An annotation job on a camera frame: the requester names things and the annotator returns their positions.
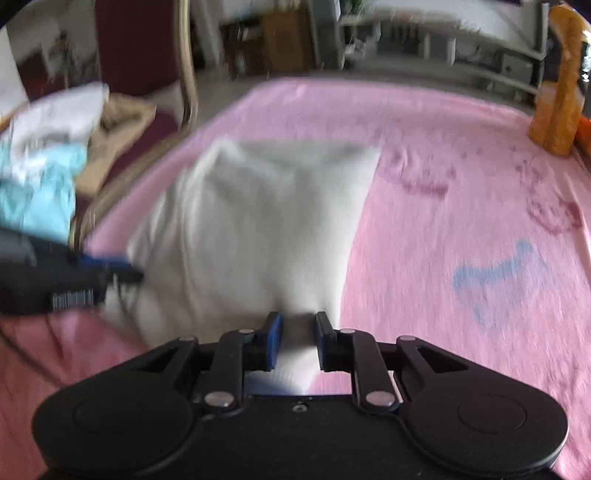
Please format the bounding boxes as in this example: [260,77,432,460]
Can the stainless steel tall cabinet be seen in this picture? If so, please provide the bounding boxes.
[309,0,342,70]

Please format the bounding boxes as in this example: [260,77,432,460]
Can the pink printed blanket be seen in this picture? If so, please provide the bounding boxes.
[85,76,591,480]

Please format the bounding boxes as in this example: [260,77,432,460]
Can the wooden cabinet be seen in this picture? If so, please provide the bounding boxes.
[222,9,319,77]

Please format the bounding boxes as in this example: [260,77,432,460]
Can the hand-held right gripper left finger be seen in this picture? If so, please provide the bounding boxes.
[122,311,283,414]

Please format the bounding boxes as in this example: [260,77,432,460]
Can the stainless steel shelf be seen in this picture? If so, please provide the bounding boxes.
[339,2,548,102]

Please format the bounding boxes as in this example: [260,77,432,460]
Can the light blue garment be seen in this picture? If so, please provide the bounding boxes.
[0,141,88,243]

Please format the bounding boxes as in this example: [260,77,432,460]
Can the maroon chair with gold frame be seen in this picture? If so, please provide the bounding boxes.
[69,0,199,250]

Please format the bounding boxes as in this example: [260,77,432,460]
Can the orange juice bottle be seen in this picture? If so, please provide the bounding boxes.
[529,4,589,158]

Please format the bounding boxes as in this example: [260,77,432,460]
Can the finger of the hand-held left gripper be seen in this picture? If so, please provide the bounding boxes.
[104,269,145,284]
[76,254,134,273]

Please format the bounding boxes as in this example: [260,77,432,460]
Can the person's salmon fleece clothing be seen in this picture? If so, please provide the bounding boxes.
[0,309,153,480]

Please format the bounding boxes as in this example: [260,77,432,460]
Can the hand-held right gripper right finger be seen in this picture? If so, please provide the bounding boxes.
[314,311,472,414]

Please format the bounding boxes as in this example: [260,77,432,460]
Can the tan garment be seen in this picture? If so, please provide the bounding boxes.
[74,95,158,195]

